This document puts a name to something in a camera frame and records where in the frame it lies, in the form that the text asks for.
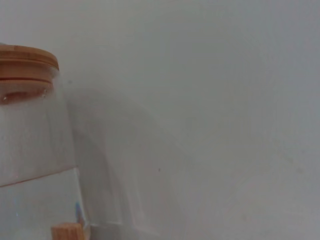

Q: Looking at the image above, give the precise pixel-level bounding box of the glass beverage dispenser jar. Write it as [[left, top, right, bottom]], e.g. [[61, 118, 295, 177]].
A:
[[0, 62, 92, 240]]

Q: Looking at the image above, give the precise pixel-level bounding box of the wooden dispenser stand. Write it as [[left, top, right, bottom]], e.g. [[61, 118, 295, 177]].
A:
[[51, 222, 85, 240]]

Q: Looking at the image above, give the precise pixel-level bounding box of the round wooden jar lid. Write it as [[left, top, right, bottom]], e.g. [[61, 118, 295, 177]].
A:
[[0, 44, 60, 84]]

